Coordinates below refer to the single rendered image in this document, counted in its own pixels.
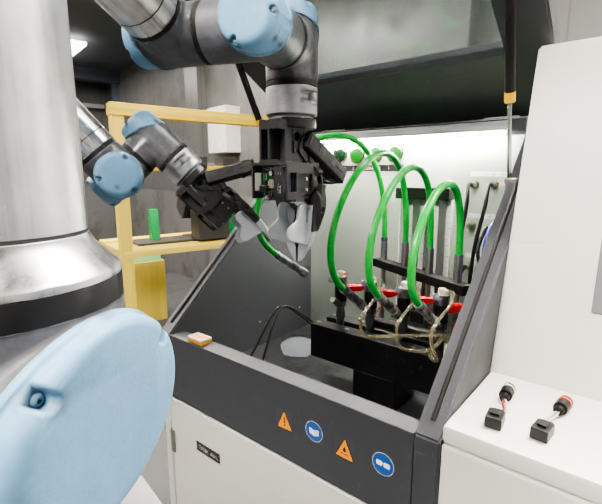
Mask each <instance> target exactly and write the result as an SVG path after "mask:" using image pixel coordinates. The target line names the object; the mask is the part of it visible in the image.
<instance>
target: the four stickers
mask: <svg viewBox="0 0 602 504"><path fill-rule="evenodd" d="M276 417H277V427H280V428H282V429H284V430H286V431H289V432H291V433H293V425H292V413H290V412H288V411H285V410H283V409H280V408H278V407H276ZM305 438H307V439H309V440H311V441H313V442H315V443H318V444H320V445H322V446H323V425H322V424H319V423H317V422H315V421H313V420H310V419H308V418H306V417H305ZM334 454H335V455H337V456H338V457H340V458H342V459H344V460H346V461H348V462H350V463H352V464H354V458H355V443H354V442H352V441H350V440H348V439H346V438H344V437H342V436H340V435H338V434H336V433H335V452H334ZM394 469H395V458H393V457H391V456H389V455H387V454H385V453H383V452H381V451H379V450H377V449H375V448H373V449H372V462H371V470H373V471H375V472H377V473H379V474H380V475H382V476H384V477H386V478H388V479H390V480H391V481H394Z"/></svg>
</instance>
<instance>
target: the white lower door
mask: <svg viewBox="0 0 602 504"><path fill-rule="evenodd" d="M171 409H172V426H173V429H172V428H171V429H170V433H171V449H172V451H173V452H174V460H175V477H176V495H177V504H367V503H365V502H363V501H362V500H360V499H358V498H356V497H354V496H352V495H351V494H349V493H347V492H345V491H343V490H342V489H340V488H338V487H336V486H334V485H333V484H331V483H329V482H327V481H325V480H324V479H322V478H320V477H318V476H316V475H315V474H313V473H311V472H309V471H307V470H306V469H304V468H302V467H300V466H298V465H296V464H295V463H293V462H291V461H289V460H287V459H286V458H284V457H282V456H280V455H278V454H277V453H275V452H273V451H271V450H269V449H268V448H266V447H264V446H262V445H260V444H259V443H257V442H255V441H253V440H251V439H249V438H248V437H246V436H244V435H242V434H240V433H239V432H237V431H235V430H233V429H231V428H230V427H228V426H226V425H224V424H222V423H221V422H219V421H217V420H215V419H213V418H212V417H210V416H208V415H206V414H204V413H202V412H201V411H199V410H197V409H195V408H193V407H192V406H190V405H188V404H186V403H184V402H183V401H181V400H179V399H177V398H175V397H174V396H173V397H172V400H171Z"/></svg>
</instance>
